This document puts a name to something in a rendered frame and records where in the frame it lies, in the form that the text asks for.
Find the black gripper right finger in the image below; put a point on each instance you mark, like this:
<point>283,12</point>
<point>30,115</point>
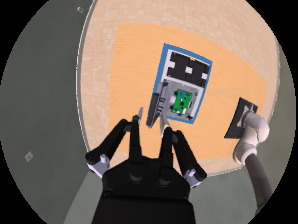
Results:
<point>189,167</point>

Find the green circuit board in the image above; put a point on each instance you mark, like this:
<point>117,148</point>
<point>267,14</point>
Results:
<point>182,102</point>

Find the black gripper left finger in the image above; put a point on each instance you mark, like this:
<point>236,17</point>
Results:
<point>98,158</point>

